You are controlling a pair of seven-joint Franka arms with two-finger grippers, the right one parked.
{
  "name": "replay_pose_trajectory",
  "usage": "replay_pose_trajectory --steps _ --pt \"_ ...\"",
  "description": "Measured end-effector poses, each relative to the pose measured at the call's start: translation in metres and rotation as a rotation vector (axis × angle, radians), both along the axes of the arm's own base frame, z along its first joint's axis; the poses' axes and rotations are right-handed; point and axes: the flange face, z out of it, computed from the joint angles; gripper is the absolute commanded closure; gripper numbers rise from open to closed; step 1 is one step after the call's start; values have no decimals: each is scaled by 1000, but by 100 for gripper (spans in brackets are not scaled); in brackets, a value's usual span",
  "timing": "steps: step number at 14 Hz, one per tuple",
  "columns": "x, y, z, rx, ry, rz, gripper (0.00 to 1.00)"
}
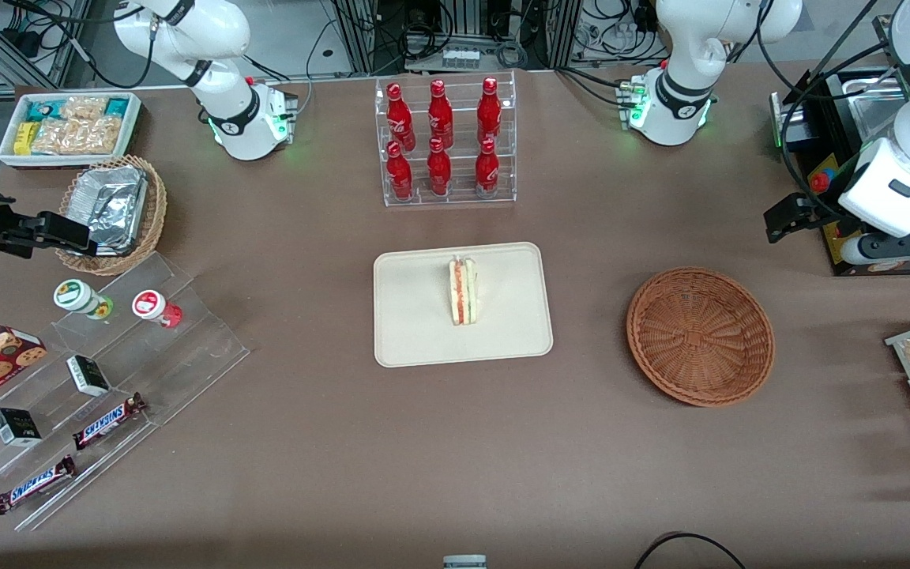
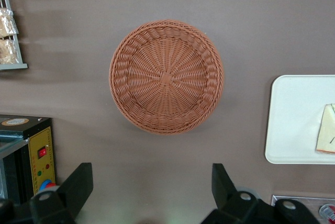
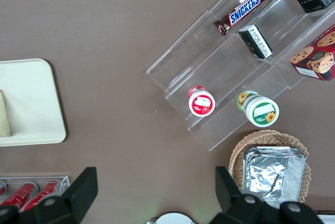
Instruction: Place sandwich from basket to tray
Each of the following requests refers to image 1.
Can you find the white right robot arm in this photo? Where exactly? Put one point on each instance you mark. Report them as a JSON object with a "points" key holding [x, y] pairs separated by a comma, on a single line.
{"points": [[226, 118]]}

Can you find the green lid cup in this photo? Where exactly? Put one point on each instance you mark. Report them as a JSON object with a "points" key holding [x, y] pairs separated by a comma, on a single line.
{"points": [[74, 295]]}

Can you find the small grey device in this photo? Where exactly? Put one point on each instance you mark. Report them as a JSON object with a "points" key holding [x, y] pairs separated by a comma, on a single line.
{"points": [[464, 562]]}

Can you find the red cola bottle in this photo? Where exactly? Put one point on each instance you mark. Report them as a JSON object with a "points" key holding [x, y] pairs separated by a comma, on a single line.
{"points": [[439, 170], [440, 114], [486, 170], [400, 175], [400, 118], [489, 111]]}

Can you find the red lid cup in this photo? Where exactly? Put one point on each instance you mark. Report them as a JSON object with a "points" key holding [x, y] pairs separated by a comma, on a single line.
{"points": [[149, 304]]}

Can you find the teal snack packet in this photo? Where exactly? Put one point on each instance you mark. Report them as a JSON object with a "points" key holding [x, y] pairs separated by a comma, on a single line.
{"points": [[117, 107], [44, 109]]}

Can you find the beige plastic serving tray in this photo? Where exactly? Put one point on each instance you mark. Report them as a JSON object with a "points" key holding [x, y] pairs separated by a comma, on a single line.
{"points": [[407, 304]]}

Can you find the large clear cracker bag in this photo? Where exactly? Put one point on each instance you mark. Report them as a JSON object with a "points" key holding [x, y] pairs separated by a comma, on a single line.
{"points": [[80, 137]]}

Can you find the small clear cracker bag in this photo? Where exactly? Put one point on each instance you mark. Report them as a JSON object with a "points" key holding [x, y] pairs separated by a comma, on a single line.
{"points": [[84, 107]]}

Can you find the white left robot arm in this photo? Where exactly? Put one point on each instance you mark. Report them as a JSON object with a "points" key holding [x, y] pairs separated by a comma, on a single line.
{"points": [[680, 103]]}

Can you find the white power strip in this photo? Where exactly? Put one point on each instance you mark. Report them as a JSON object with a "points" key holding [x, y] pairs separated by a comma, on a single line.
{"points": [[460, 59]]}

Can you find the white rectangular snack bin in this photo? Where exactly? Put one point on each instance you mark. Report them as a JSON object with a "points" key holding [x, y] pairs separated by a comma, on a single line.
{"points": [[9, 154]]}

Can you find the yellow snack packet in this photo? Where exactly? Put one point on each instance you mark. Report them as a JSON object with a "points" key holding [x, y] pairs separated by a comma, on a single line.
{"points": [[24, 137]]}

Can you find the aluminium foil container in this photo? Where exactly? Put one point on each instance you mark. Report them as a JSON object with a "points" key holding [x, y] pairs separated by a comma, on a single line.
{"points": [[111, 201]]}

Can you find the black countertop appliance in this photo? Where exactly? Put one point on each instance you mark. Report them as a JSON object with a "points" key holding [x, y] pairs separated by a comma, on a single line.
{"points": [[826, 134]]}

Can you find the triangular sandwich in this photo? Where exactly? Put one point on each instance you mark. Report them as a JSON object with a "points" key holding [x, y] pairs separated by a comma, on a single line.
{"points": [[463, 292]]}

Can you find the small tan wicker basket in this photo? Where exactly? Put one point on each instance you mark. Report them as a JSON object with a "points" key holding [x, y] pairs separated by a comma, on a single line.
{"points": [[156, 213]]}

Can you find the clear acrylic stepped display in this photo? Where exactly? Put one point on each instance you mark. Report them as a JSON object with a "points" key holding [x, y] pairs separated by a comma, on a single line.
{"points": [[186, 356]]}

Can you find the Snickers chocolate bar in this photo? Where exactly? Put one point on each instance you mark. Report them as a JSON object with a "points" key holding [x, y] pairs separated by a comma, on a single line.
{"points": [[107, 423], [32, 486]]}

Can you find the small black box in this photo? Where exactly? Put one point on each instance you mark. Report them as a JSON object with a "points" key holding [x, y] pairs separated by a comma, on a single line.
{"points": [[16, 427], [88, 375]]}

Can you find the steel appliance tray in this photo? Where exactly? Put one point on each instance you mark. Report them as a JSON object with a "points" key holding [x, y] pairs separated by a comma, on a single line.
{"points": [[874, 111]]}

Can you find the large brown wicker basket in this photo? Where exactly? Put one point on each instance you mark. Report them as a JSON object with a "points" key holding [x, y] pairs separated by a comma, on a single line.
{"points": [[700, 336]]}

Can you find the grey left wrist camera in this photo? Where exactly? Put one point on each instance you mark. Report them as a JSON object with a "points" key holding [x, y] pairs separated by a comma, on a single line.
{"points": [[855, 250]]}

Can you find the clear acrylic bottle rack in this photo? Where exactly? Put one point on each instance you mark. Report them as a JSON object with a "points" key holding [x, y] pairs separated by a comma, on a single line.
{"points": [[463, 197]]}

